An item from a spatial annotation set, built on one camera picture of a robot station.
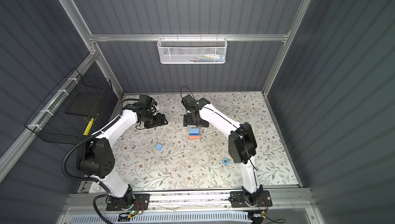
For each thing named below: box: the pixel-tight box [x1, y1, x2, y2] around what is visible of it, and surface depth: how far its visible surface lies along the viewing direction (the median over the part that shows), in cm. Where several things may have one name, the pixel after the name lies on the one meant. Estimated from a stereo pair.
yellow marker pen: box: [82, 117, 95, 136], surface depth 70 cm
